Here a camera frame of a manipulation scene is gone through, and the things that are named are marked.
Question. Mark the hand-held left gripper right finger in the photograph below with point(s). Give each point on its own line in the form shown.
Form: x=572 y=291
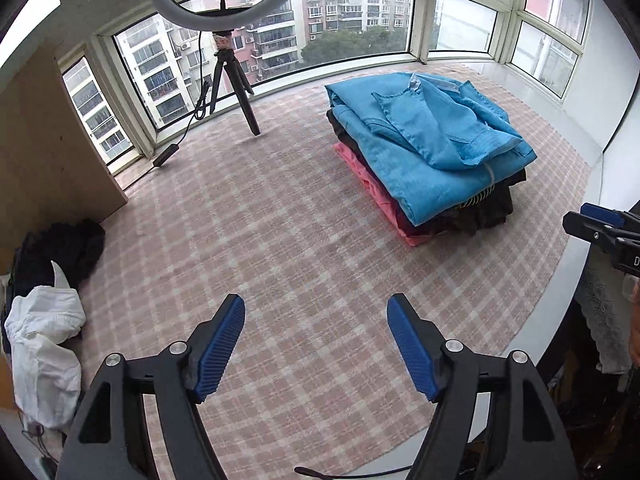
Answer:
x=412 y=345

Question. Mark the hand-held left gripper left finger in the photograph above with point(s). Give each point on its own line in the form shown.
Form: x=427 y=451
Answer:
x=222 y=345

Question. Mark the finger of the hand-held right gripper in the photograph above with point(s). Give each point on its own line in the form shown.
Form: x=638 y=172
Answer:
x=602 y=214
x=585 y=227

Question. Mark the blue coat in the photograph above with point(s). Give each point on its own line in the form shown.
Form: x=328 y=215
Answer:
x=415 y=160

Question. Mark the stack of folded clothes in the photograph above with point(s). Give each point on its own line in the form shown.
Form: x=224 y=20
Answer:
x=465 y=222

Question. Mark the grey lace cloth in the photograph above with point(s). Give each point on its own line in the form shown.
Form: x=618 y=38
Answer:
x=600 y=310

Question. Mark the black shirt with yellow stripes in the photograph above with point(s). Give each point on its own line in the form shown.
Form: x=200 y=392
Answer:
x=505 y=185

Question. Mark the folded dark red garment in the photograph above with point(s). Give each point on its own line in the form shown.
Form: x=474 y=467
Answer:
x=405 y=222

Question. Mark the pink plaid blanket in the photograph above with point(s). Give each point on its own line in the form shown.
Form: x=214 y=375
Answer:
x=300 y=240

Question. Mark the black garment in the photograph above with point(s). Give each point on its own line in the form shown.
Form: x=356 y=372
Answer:
x=75 y=250

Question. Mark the white garment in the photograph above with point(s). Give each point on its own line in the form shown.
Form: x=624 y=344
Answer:
x=45 y=375

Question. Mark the folded pink garment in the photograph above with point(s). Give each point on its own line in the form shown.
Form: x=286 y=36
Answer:
x=357 y=165

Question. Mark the black tripod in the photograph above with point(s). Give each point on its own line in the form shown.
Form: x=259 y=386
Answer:
x=247 y=110

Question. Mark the light plywood board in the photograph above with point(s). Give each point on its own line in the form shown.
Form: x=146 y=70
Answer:
x=45 y=160

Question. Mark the white window frame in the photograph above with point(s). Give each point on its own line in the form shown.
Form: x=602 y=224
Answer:
x=425 y=20

